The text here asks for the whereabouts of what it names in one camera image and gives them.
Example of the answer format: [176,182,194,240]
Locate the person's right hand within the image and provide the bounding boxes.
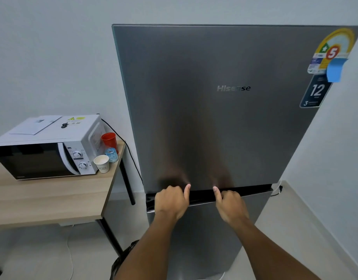
[212,186,250,229]

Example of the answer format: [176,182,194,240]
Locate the person's left hand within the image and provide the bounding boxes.
[154,184,192,221]

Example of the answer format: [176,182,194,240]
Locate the grey refrigerator door with stickers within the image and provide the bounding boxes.
[112,24,358,193]

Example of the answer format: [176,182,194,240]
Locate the person's right forearm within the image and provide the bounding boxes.
[229,215,322,280]

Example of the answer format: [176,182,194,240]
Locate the person's left forearm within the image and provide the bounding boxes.
[114,211,180,280]

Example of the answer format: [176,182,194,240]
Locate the grey refrigerator body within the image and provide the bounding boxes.
[145,184,274,280]

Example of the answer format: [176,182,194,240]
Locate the small clear water cup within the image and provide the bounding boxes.
[105,147,119,164]

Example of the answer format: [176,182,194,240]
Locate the white paper cup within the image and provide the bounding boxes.
[93,155,110,174]

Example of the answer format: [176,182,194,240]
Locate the red plastic cup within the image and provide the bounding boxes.
[101,132,119,154]

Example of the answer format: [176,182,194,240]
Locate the black plastic bag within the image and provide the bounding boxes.
[110,240,139,280]

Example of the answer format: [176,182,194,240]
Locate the wooden table with black legs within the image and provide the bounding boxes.
[0,140,136,257]

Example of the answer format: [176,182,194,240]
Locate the dark blue warranty sticker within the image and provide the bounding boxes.
[299,73,332,108]

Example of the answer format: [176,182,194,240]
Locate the white microwave oven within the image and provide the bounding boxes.
[0,114,107,181]

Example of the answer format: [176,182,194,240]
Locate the white paper sheet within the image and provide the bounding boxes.
[9,115,63,136]

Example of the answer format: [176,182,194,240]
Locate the blue tape piece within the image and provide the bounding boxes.
[326,58,348,83]

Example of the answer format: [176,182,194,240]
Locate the round yellow energy label sticker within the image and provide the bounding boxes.
[307,27,356,74]

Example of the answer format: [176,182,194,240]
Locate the black microwave power cable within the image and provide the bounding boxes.
[101,118,144,185]

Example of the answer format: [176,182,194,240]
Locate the thin white cable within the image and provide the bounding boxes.
[66,226,74,280]

